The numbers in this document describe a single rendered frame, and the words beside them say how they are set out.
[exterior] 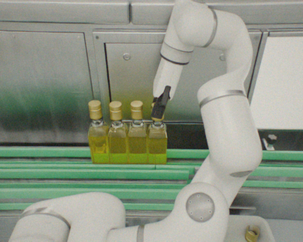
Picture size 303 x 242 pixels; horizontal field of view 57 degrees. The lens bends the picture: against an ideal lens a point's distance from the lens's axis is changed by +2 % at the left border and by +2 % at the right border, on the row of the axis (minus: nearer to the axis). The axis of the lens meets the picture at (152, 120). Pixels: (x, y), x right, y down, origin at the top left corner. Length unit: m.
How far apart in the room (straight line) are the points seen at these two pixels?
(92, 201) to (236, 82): 0.33
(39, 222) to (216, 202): 0.30
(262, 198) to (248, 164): 0.52
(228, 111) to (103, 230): 0.28
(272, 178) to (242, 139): 0.50
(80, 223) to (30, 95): 0.61
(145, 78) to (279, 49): 0.39
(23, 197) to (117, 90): 0.41
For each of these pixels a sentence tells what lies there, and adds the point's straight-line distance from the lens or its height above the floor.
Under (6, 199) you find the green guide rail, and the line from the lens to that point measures 0.91.
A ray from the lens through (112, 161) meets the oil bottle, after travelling 0.86.
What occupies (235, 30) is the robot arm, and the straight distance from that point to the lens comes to 0.60.
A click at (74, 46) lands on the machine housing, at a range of 0.89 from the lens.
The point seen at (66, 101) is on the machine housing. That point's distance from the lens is 0.99.
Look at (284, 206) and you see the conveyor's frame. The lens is 1.02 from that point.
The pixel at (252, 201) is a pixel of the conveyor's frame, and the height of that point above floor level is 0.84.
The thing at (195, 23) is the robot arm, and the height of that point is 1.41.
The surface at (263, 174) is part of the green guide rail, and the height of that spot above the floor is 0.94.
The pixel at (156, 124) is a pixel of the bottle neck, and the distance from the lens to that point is 0.77.
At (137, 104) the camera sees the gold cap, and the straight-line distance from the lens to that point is 0.76.
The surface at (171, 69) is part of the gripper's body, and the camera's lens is 0.65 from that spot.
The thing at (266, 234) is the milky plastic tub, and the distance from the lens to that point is 0.92.
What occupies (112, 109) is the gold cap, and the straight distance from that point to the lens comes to 0.75.
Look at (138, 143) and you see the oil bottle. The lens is 0.81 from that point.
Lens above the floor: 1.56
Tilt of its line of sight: 35 degrees down
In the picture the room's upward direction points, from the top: straight up
